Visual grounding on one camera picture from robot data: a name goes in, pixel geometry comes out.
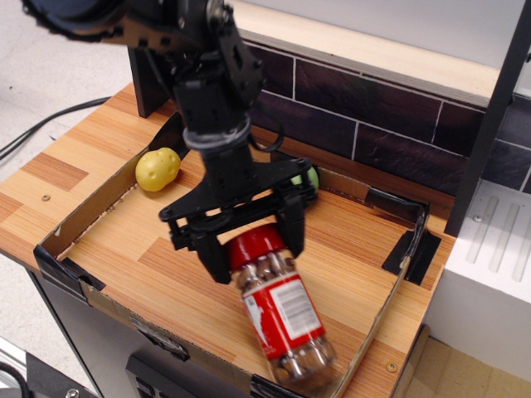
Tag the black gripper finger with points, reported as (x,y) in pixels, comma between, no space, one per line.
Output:
(214,258)
(291,224)

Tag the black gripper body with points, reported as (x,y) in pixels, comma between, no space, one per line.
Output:
(235,191)

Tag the red-capped spice bottle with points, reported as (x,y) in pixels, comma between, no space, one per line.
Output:
(283,315)

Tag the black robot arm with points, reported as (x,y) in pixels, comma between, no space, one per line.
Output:
(214,80)

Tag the cardboard fence with black tape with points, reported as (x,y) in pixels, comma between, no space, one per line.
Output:
(111,248)

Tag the green toy pear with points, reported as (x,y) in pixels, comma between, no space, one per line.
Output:
(313,177)

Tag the yellow toy potato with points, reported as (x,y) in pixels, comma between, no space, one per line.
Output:
(157,168)

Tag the black cabinet under table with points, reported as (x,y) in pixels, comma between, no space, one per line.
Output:
(125,356)

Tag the light wooden shelf board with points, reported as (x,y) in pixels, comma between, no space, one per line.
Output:
(429,71)

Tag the white sink drainboard unit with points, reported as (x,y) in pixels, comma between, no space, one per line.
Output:
(481,306)

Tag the black shelf post left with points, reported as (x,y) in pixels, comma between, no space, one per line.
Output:
(152,80)

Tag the black shelf post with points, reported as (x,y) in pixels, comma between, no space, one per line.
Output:
(152,80)
(508,78)

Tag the black shelf post right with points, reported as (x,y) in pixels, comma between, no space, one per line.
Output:
(508,78)

